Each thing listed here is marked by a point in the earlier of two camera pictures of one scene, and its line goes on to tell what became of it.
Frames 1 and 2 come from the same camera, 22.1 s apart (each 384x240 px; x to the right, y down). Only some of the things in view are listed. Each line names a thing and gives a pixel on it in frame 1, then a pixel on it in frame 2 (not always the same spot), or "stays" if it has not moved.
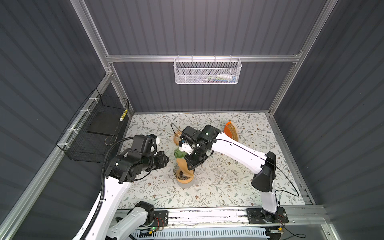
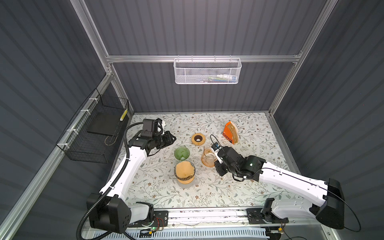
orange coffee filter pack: (230, 130) stays
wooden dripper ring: (185, 181) stays
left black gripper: (162, 162) to (169, 140)
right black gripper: (191, 164) to (218, 171)
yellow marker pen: (122, 116) stays
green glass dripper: (179, 154) stays
